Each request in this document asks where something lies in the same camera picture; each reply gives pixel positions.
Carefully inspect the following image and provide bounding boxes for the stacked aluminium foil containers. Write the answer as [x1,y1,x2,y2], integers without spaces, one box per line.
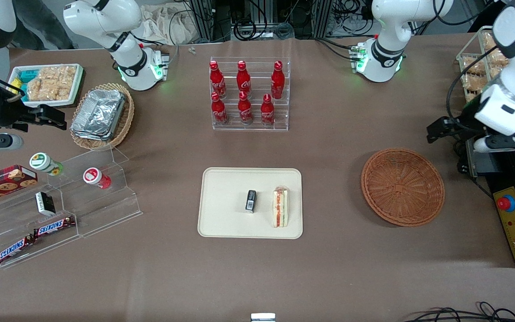
[70,89,127,142]

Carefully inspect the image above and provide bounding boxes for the red cola bottle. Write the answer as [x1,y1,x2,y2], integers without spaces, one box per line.
[270,61,285,100]
[209,61,227,99]
[236,61,252,98]
[238,91,254,125]
[261,94,276,127]
[211,92,229,126]

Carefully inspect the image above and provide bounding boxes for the red lidded cup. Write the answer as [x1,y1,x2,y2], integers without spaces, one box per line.
[83,167,112,190]

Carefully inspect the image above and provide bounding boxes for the black floor cables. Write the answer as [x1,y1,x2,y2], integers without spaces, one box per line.
[403,301,515,322]

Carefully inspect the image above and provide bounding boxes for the beige plastic tray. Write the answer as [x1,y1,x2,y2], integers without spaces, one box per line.
[198,168,303,239]

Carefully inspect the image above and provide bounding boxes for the green lidded cup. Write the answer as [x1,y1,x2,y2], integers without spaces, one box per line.
[30,153,64,176]

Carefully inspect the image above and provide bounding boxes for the triangular sandwich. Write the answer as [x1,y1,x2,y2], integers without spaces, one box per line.
[271,186,289,229]

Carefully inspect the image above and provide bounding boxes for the clear acrylic bottle rack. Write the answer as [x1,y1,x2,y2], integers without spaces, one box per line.
[210,57,291,131]

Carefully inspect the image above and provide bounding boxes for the white wire rack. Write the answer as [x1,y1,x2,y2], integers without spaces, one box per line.
[456,25,515,108]

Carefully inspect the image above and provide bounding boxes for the large clear cracker bag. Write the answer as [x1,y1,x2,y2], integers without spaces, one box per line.
[482,32,510,68]

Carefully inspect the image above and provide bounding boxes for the coiled black cable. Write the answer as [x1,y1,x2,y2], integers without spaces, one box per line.
[233,19,258,41]

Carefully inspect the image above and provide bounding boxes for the clear acrylic stepped stand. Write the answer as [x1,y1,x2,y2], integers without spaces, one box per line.
[0,147,144,270]

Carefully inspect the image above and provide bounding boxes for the person in dark trousers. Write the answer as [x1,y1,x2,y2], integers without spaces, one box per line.
[13,0,76,51]

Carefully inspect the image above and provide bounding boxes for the round brown wicker basket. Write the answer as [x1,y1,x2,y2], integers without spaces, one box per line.
[361,148,445,227]

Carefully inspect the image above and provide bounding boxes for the black and white small box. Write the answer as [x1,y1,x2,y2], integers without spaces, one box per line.
[35,191,56,216]

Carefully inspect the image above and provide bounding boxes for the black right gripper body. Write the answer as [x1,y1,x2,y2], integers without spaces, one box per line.
[0,95,40,131]

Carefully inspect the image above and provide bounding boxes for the red plaid cookie box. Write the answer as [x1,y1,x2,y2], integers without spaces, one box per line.
[0,165,38,209]

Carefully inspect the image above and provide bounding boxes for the beige cloth bag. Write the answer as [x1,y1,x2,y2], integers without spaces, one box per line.
[139,4,205,46]

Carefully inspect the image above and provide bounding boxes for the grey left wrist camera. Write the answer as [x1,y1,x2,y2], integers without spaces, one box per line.
[473,133,515,154]

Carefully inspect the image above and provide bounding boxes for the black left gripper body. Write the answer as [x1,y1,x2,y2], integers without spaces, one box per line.
[452,114,487,140]

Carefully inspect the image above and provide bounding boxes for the brown snickers bar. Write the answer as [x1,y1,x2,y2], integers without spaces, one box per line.
[33,216,76,238]
[0,235,36,265]

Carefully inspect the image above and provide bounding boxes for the oval light wicker basket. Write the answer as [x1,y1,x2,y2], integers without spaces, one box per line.
[69,83,135,151]

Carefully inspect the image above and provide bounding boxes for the black equipment base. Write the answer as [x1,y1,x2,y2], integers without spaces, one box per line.
[457,134,515,268]

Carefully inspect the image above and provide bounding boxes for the small clear cracker bag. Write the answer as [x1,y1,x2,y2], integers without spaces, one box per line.
[461,57,486,75]
[461,74,482,92]

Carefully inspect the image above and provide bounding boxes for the bag of rice crackers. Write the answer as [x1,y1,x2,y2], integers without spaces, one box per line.
[26,66,77,102]

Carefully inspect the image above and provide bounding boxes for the white rectangular snack tray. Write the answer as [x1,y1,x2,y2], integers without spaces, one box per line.
[8,64,84,109]

